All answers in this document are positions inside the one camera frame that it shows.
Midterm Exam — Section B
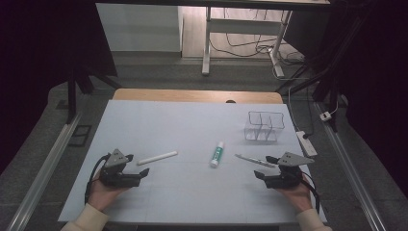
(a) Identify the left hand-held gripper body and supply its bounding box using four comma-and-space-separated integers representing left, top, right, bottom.
98, 148, 142, 189

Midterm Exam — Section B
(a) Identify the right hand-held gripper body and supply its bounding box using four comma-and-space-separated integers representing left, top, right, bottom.
264, 151, 316, 190

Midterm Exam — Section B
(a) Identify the white stick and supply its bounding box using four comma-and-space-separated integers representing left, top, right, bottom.
137, 150, 179, 167

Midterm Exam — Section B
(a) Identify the clear plastic pen holder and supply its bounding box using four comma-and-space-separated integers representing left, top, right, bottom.
243, 111, 286, 142

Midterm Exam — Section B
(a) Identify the green and white tube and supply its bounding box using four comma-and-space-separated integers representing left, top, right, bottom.
209, 141, 225, 168

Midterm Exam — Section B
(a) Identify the person's right hand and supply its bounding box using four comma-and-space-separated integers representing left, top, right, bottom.
275, 179, 314, 215

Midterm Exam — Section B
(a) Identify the person's left hand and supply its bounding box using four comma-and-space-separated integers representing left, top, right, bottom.
87, 177, 129, 213

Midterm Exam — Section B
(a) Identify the white power strip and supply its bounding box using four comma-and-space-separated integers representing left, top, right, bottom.
295, 130, 319, 158

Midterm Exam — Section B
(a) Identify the white table mat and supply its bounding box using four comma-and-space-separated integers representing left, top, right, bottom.
57, 99, 328, 224

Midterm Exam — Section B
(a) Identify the black floor plate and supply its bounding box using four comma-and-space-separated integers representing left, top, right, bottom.
67, 124, 92, 148

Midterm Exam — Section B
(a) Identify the wooden table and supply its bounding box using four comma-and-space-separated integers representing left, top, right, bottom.
112, 88, 285, 105

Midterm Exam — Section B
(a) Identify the black tripod stand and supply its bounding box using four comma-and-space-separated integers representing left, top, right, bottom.
65, 64, 123, 124

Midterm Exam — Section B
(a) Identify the black metal stand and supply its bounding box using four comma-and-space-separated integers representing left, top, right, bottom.
275, 13, 373, 133

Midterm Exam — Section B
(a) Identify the dark curtain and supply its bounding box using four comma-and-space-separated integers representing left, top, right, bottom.
0, 0, 118, 174
330, 0, 408, 196

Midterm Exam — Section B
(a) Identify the white cabinet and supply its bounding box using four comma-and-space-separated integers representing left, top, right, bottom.
95, 3, 184, 53

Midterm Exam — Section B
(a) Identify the left hand-held gripper black cable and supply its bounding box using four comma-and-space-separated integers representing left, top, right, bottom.
84, 153, 112, 205

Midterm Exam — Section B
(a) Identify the hand-held gripper black cable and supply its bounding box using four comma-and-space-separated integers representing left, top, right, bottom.
84, 153, 112, 205
299, 171, 321, 215

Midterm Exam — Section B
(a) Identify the right hand-held gripper black cable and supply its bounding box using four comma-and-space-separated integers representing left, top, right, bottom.
299, 171, 321, 215

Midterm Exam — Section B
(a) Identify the aluminium rail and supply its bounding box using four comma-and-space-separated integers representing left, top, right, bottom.
314, 102, 388, 231
6, 112, 83, 231

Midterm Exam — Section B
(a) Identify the tangle of floor cables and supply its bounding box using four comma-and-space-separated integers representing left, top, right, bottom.
210, 8, 306, 65

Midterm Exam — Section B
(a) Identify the white frame desk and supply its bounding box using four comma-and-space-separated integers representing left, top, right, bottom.
201, 0, 331, 78

